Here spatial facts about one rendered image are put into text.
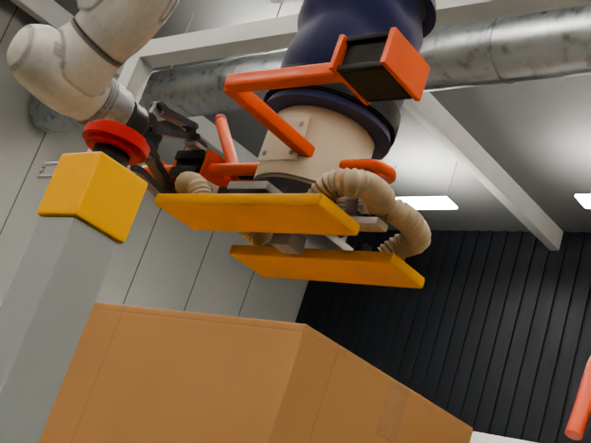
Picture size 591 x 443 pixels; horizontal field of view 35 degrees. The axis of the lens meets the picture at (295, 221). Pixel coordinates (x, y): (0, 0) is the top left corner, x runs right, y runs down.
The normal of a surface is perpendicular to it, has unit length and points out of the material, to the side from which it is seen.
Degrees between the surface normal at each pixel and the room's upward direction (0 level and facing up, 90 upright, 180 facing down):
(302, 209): 180
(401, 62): 90
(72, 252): 90
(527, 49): 135
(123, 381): 90
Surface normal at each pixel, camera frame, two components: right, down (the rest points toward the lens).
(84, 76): 0.44, 0.52
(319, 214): -0.30, 0.90
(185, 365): -0.61, -0.44
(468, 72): -0.49, 0.70
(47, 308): 0.75, 0.01
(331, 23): -0.26, -0.60
